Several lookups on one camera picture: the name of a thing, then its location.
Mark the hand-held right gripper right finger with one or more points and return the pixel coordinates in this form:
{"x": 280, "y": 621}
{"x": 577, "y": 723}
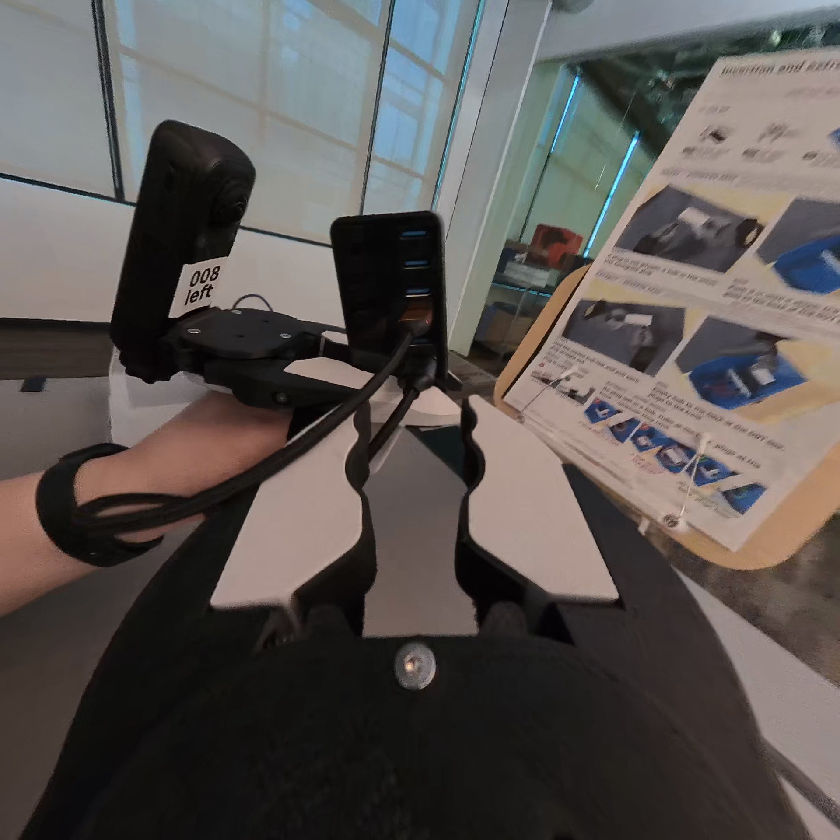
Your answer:
{"x": 531, "y": 525}

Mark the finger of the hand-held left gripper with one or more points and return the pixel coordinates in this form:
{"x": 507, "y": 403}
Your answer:
{"x": 334, "y": 339}
{"x": 321, "y": 371}

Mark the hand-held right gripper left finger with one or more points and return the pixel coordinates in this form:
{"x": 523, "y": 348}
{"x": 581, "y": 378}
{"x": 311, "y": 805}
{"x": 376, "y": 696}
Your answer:
{"x": 295, "y": 525}

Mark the black multi-port USB hub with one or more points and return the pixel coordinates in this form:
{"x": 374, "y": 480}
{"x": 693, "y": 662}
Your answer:
{"x": 367, "y": 282}

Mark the person's left forearm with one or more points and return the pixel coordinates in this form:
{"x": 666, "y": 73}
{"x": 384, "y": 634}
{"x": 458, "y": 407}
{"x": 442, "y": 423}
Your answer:
{"x": 19, "y": 538}

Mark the person's left hand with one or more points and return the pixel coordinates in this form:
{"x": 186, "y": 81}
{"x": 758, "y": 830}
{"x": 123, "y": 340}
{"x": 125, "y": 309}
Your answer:
{"x": 197, "y": 439}

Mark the large window with blinds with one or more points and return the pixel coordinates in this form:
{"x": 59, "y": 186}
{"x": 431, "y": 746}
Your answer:
{"x": 197, "y": 98}

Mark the red storage box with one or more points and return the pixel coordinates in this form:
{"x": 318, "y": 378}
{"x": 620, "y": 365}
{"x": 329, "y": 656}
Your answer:
{"x": 558, "y": 243}

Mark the instruction sheet on stand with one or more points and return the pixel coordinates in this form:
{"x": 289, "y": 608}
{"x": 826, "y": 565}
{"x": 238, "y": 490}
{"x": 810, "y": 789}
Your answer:
{"x": 807, "y": 518}

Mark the printed instruction sheet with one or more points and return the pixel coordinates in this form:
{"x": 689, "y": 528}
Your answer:
{"x": 689, "y": 282}

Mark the grey metal rod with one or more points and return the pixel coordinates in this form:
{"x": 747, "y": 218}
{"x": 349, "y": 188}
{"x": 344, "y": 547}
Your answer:
{"x": 807, "y": 784}

